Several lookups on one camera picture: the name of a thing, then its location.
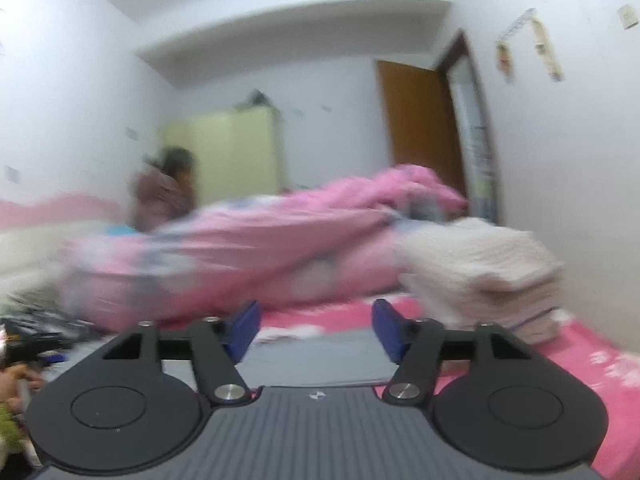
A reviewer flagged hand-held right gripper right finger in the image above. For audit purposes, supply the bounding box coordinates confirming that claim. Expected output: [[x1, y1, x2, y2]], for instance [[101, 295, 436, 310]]
[[372, 298, 532, 407]]

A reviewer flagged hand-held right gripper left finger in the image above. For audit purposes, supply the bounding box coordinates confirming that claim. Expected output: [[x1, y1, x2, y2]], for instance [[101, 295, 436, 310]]
[[102, 300, 262, 406]]

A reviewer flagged grey drawstring garment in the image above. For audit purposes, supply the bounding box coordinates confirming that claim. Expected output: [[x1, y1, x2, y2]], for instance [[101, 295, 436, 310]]
[[160, 336, 402, 389]]

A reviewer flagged pile of unfolded clothes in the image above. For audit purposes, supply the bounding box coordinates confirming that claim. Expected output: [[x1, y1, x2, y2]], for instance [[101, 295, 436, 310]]
[[0, 304, 97, 363]]

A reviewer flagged person's left hand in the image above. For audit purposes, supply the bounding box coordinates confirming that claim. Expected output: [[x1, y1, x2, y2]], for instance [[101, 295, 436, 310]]
[[0, 361, 47, 412]]

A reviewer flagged pink grey patterned quilt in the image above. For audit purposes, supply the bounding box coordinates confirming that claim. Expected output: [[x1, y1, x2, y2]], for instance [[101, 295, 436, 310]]
[[57, 162, 471, 332]]

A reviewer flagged cream folded knit blanket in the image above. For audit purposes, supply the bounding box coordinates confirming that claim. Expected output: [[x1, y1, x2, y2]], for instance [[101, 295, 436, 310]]
[[396, 216, 567, 333]]

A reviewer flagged pale yellow wardrobe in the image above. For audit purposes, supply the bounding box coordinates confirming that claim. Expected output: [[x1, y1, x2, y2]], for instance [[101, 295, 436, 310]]
[[159, 105, 287, 207]]

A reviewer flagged pink floral bed sheet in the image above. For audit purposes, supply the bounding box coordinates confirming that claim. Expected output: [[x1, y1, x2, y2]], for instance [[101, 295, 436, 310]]
[[240, 294, 640, 480]]

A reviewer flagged brown wooden door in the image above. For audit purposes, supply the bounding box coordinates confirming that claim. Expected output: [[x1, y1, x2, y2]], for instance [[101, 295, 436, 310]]
[[375, 59, 469, 202]]

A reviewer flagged cream bed headboard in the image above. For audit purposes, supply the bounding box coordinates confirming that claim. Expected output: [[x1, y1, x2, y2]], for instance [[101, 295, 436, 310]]
[[0, 217, 132, 293]]

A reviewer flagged dark bundle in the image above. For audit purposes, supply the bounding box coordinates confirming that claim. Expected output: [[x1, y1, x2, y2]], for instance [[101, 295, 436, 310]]
[[234, 88, 274, 111]]

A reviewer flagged short paper wall hanging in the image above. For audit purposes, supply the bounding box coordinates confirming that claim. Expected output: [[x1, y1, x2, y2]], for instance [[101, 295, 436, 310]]
[[494, 40, 517, 84]]

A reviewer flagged long paper wall hanging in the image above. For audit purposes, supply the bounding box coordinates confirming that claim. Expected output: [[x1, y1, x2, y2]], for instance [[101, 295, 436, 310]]
[[529, 14, 567, 84]]

